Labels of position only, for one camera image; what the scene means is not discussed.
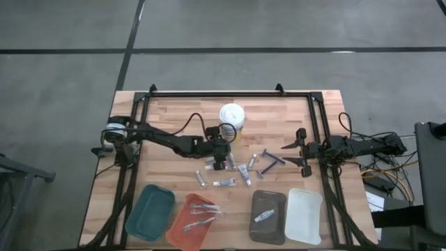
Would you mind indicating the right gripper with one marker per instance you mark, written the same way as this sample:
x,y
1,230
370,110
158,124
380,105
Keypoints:
x,y
308,150

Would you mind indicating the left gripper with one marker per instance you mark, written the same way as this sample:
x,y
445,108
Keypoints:
x,y
219,150

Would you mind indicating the red-ended toothpaste tube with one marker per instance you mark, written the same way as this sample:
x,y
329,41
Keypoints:
x,y
208,167
224,182

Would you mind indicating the blue toothbrush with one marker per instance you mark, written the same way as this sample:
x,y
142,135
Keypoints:
x,y
205,206

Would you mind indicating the small white toothpaste tube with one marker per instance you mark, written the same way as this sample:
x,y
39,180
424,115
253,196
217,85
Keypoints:
x,y
264,216

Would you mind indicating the green toothbrush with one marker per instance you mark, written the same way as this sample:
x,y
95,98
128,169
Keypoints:
x,y
199,223

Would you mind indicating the teal plastic bin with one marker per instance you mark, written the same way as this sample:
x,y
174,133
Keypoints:
x,y
150,212

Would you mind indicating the orange plastic bin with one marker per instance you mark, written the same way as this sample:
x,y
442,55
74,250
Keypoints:
x,y
181,237

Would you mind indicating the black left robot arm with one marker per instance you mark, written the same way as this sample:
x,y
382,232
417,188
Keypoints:
x,y
163,139

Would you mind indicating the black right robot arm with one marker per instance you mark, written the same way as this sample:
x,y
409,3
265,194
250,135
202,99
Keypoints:
x,y
362,144

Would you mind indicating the purple-printed toothpaste tube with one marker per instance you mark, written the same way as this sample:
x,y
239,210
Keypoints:
x,y
244,174

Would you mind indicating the Lysol wipes canister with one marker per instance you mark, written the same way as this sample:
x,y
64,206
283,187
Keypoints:
x,y
232,115

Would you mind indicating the white plastic bin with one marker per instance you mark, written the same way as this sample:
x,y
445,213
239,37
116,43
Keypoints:
x,y
304,216

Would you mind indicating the grey translucent plastic bin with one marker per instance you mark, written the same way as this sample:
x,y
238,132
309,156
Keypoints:
x,y
268,233

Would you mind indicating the black power brick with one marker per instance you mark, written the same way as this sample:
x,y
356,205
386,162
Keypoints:
x,y
378,183

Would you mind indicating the white paper sheet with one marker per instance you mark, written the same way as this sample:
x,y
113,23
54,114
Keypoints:
x,y
375,204

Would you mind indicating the black equipment case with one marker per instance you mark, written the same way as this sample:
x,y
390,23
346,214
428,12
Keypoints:
x,y
432,174

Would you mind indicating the grey metal stand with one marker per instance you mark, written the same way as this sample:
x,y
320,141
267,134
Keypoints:
x,y
31,172

